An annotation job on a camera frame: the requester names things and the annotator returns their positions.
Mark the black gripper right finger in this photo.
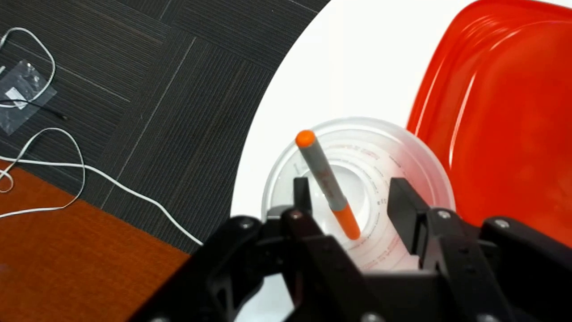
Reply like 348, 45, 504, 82
387, 177, 429, 256

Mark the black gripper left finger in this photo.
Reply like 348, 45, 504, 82
293, 177, 312, 215

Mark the clear plastic measuring cup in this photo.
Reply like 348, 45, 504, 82
261, 118, 455, 272

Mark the clear plastic bag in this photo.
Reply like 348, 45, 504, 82
0, 59, 57, 134

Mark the white floor cable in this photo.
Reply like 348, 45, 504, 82
0, 25, 205, 247

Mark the round white table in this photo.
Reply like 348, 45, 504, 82
228, 0, 572, 322

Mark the red square plate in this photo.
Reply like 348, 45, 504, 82
407, 0, 572, 245

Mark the orange capped grey marker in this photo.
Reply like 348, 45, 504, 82
294, 129, 361, 240

